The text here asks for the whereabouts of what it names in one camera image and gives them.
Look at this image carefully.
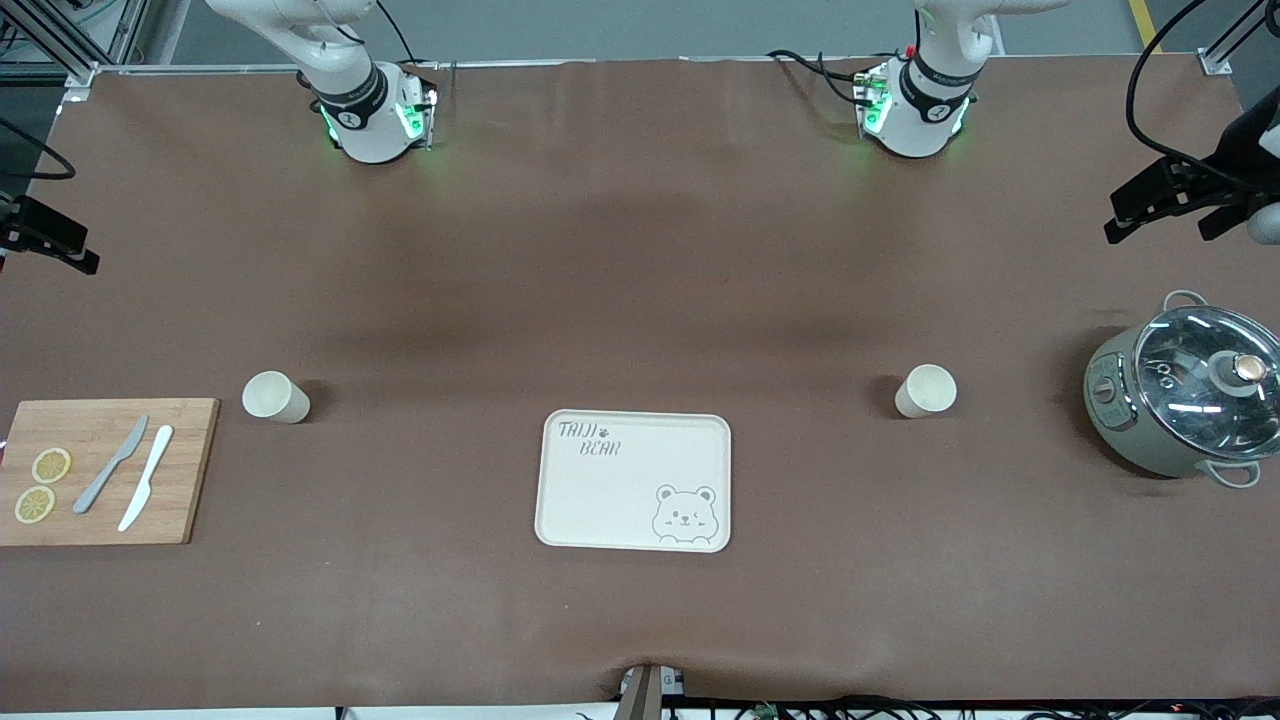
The black arm base cable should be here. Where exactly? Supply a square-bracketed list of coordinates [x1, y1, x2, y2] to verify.
[768, 48, 901, 106]

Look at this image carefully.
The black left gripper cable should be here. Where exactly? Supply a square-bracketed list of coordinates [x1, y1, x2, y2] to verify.
[1126, 0, 1280, 191]

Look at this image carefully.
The white IKEA cup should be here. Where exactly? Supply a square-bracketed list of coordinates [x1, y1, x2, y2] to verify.
[242, 371, 311, 424]
[894, 364, 958, 419]

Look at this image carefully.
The brown table cover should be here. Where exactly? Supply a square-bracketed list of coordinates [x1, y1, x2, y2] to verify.
[0, 55, 1280, 713]

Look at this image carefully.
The grey plastic knife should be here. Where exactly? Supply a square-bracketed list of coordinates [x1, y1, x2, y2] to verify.
[73, 415, 150, 515]

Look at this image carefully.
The glass pot lid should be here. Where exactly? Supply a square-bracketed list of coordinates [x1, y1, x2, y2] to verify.
[1133, 305, 1280, 461]

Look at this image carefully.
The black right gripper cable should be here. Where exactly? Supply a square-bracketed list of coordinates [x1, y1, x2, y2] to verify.
[0, 118, 77, 183]

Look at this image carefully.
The grey metal table bracket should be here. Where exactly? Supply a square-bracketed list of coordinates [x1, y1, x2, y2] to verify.
[618, 663, 687, 720]

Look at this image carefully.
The grey electric cooking pot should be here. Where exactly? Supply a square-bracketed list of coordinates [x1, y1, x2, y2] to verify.
[1083, 290, 1280, 490]

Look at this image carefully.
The white plastic knife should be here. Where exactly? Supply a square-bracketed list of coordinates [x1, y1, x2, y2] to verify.
[118, 425, 175, 533]

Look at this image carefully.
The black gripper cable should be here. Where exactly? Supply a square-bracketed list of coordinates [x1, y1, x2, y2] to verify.
[1126, 0, 1280, 191]
[0, 118, 77, 183]

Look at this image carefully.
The cream bear print tray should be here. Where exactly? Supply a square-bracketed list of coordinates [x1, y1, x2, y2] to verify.
[534, 409, 733, 554]

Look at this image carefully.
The aluminium frame profile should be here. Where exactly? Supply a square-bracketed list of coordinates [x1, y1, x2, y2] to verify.
[0, 0, 141, 89]
[1198, 0, 1280, 77]

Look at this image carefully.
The bamboo cutting board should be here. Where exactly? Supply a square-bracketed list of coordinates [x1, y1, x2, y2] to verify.
[0, 398, 221, 547]

